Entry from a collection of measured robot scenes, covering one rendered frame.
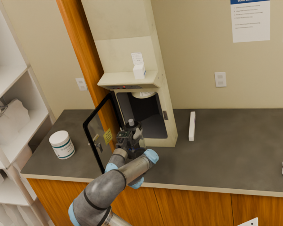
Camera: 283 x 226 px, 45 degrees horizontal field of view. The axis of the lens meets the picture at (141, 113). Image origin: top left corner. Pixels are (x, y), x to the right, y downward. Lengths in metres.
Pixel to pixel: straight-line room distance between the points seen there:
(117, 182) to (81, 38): 0.86
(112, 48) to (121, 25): 0.15
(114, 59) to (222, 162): 0.85
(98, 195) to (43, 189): 1.27
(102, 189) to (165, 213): 1.03
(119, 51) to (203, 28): 0.58
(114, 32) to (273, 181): 1.14
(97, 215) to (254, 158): 1.05
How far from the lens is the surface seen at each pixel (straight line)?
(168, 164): 2.10
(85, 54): 1.90
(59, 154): 2.37
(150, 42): 1.79
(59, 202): 2.60
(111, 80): 1.88
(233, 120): 2.34
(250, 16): 2.14
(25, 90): 2.99
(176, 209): 2.23
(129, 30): 1.80
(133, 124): 1.89
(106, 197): 1.32
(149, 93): 2.01
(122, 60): 1.90
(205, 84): 2.39
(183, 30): 2.21
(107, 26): 1.83
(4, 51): 2.87
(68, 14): 1.80
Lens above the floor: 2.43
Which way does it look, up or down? 36 degrees down
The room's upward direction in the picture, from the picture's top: 15 degrees counter-clockwise
